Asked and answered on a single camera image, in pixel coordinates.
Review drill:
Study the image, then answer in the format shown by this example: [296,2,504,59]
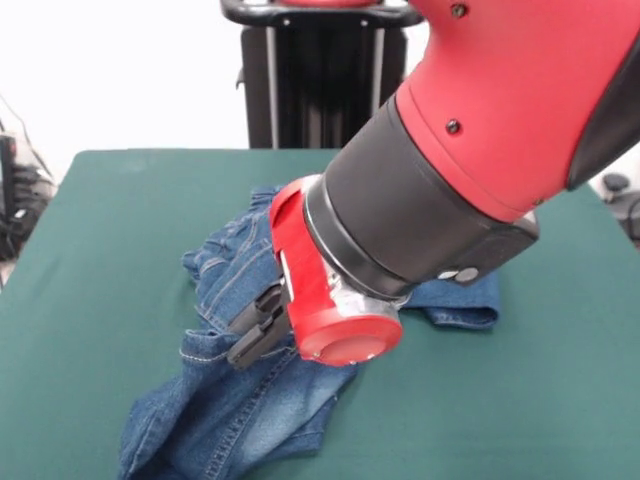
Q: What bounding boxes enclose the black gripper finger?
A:
[227,312,292,371]
[227,281,287,337]

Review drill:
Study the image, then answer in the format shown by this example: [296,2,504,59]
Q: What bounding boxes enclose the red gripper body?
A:
[268,174,404,367]

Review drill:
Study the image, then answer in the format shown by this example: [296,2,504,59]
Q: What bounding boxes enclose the blue denim jeans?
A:
[117,185,501,480]

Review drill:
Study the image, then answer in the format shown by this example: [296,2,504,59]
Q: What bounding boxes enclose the dark green table cloth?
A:
[0,147,640,480]

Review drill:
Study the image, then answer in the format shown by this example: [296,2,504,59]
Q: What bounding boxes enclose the black equipment box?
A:
[0,133,16,221]

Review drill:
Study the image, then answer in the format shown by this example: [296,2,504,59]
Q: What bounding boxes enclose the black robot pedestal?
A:
[219,0,426,149]

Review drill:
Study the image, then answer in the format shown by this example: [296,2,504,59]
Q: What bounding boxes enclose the black cable bundle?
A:
[0,164,55,262]

